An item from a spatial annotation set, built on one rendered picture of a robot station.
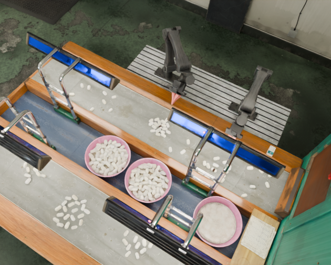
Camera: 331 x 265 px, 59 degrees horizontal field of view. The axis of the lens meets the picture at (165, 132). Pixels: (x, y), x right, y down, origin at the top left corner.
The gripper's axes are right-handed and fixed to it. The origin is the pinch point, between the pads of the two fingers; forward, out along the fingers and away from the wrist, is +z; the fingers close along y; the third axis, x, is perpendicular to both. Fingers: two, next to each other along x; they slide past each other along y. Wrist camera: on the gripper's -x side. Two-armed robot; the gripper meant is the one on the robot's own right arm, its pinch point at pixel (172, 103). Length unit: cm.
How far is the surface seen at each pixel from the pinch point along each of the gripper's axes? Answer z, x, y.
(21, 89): 35, -13, -96
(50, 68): 16, 0, -91
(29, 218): 80, -56, -30
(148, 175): 41.7, -19.0, 9.5
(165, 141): 22.7, -3.5, 6.7
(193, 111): 0.4, 12.2, 11.9
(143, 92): 3.2, 10.0, -24.2
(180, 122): 3.6, -30.3, 15.8
